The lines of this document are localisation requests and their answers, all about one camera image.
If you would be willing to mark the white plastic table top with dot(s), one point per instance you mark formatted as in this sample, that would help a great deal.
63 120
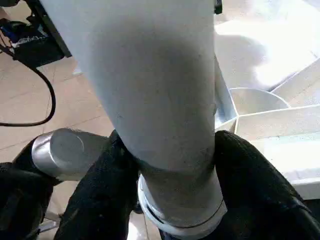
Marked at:
275 120

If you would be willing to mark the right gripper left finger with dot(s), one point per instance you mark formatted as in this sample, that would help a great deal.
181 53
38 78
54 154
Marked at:
100 200

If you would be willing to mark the white plastic table leg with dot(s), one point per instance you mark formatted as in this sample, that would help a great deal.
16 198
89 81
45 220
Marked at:
150 75

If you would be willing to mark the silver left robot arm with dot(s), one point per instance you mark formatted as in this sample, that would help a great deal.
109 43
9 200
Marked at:
65 150

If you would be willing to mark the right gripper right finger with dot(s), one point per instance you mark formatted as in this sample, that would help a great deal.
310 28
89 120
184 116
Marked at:
260 200

